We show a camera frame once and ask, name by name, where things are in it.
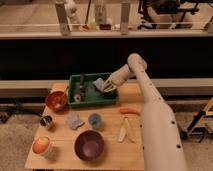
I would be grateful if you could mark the yellow black stand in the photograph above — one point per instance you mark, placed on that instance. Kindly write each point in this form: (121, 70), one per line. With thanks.
(201, 124)

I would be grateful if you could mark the blue-grey sponge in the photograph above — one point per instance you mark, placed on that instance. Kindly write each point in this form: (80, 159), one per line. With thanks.
(99, 84)

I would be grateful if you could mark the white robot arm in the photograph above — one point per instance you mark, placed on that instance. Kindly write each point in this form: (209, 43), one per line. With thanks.
(163, 149)

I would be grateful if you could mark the black-handled kitchen tool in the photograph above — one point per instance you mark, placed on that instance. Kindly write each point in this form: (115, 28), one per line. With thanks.
(80, 96)

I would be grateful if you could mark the wooden spoon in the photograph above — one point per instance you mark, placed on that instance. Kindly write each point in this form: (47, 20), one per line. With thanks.
(64, 94)

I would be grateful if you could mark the orange carrot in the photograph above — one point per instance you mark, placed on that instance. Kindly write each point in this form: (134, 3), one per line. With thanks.
(129, 111)

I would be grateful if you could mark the yellow banana peel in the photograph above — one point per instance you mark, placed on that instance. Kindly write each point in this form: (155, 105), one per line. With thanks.
(126, 131)

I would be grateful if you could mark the small blue cup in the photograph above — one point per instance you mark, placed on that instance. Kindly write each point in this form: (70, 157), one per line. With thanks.
(95, 120)

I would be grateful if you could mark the red-brown bowl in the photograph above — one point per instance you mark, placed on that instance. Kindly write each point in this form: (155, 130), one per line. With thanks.
(52, 101)

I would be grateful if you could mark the apple in white cup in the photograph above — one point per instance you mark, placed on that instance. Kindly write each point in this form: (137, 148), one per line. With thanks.
(42, 146)

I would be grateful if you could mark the purple bowl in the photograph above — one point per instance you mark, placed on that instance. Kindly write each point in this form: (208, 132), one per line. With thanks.
(89, 145)

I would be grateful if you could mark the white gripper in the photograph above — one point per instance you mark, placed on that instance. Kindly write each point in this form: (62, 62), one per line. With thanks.
(117, 78)

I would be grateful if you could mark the green plastic tray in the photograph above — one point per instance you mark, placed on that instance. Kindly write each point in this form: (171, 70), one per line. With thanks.
(92, 97)

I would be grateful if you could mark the metal cup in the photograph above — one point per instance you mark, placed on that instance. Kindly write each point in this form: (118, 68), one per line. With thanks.
(47, 122)

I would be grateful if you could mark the crumpled grey cloth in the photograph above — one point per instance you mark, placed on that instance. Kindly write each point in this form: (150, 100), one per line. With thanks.
(74, 121)

